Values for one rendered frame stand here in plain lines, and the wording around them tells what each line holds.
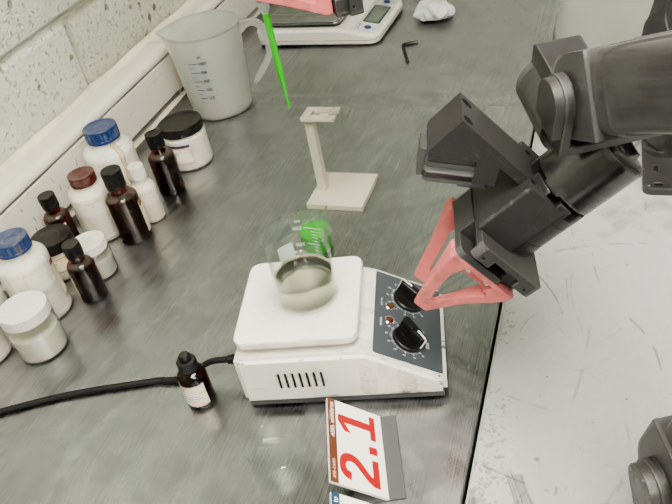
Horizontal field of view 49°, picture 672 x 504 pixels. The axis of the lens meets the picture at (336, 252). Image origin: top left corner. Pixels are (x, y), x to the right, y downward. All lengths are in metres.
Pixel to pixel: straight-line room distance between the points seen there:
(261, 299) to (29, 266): 0.31
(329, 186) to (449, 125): 0.51
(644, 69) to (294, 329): 0.40
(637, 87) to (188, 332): 0.58
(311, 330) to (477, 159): 0.25
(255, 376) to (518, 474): 0.26
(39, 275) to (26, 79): 0.34
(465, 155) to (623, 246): 0.40
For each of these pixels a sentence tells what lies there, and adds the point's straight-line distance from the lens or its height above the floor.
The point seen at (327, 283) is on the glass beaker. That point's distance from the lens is 0.69.
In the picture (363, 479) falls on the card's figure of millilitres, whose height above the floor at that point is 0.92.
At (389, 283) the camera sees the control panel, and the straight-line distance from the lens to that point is 0.77.
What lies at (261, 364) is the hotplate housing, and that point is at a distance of 0.71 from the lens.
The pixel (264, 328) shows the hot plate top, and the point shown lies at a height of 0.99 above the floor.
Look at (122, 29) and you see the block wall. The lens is 1.35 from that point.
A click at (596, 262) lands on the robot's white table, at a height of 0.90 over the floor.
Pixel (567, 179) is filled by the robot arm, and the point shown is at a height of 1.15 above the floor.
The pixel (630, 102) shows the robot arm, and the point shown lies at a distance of 0.46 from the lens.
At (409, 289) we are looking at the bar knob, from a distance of 0.75.
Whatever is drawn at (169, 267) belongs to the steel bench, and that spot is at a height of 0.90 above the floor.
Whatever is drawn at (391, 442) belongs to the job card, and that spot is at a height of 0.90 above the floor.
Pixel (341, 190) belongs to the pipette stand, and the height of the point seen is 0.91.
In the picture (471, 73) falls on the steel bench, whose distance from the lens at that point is 1.29.
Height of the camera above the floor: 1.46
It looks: 38 degrees down
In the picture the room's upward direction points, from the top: 12 degrees counter-clockwise
